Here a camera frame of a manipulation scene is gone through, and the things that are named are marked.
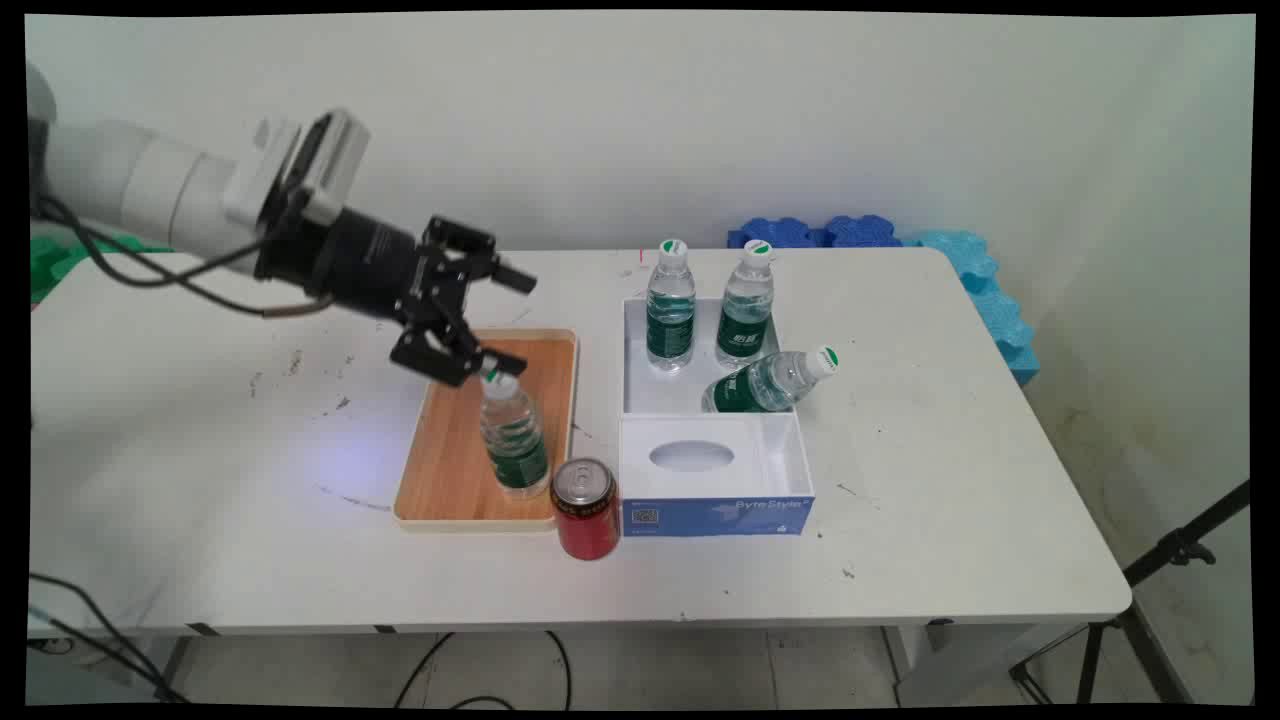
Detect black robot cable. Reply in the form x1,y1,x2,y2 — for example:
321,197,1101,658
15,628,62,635
30,192,336,319

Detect white open ByteDance box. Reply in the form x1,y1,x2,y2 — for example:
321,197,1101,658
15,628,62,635
622,294,801,417

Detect water bottle green label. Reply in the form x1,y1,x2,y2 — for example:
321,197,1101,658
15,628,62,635
478,368,551,501
645,239,698,374
701,346,840,414
714,240,778,371

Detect light blue foam block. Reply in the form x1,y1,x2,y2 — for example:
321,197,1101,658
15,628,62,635
902,229,1042,388

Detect dark blue foam block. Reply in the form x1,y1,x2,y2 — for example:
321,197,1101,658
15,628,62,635
726,216,831,250
824,213,905,250

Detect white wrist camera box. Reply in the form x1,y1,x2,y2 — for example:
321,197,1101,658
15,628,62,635
255,108,372,227

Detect black tripod stand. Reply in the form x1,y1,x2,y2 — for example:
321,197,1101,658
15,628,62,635
1008,480,1253,706

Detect wooden tray cream rim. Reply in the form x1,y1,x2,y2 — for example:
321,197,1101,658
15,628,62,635
393,328,580,532

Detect black floor cable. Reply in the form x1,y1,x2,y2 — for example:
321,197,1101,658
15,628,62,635
28,572,189,703
393,630,573,711

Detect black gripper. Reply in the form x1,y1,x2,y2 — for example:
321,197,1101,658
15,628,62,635
255,207,539,389

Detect green foam block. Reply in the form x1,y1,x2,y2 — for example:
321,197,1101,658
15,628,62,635
30,233,173,303

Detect red soda can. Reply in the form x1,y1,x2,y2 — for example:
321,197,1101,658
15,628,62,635
550,458,622,562

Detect white table leg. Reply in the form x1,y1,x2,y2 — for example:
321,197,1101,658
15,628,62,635
882,624,1093,707

